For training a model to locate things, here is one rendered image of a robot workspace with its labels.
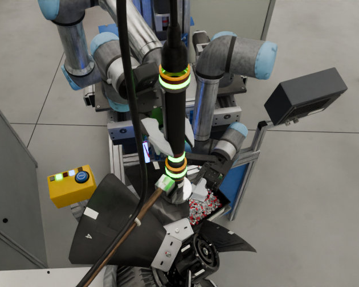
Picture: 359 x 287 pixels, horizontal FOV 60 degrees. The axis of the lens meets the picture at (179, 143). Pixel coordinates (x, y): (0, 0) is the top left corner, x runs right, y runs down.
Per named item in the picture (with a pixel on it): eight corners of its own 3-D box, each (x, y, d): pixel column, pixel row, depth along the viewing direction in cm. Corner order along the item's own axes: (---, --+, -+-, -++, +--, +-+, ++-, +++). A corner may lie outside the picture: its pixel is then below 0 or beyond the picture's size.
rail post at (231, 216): (229, 221, 220) (249, 162, 157) (227, 216, 222) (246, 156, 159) (234, 219, 221) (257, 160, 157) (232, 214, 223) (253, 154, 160)
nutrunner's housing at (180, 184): (178, 205, 73) (178, 38, 36) (164, 197, 75) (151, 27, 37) (187, 193, 75) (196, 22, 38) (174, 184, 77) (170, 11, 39)
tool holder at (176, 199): (175, 217, 69) (175, 197, 61) (150, 200, 72) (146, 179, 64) (197, 187, 73) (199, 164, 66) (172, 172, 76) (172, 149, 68)
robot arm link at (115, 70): (137, 51, 67) (101, 64, 65) (146, 64, 65) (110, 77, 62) (140, 77, 73) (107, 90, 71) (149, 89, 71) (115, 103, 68)
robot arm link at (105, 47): (121, 53, 79) (115, 24, 72) (141, 80, 74) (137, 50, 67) (92, 64, 77) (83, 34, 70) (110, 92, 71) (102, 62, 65)
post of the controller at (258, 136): (253, 152, 151) (262, 127, 135) (250, 147, 152) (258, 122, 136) (258, 150, 151) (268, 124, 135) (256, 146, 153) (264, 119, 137)
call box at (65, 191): (58, 210, 122) (49, 199, 113) (55, 188, 127) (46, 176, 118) (100, 197, 125) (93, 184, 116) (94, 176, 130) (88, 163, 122)
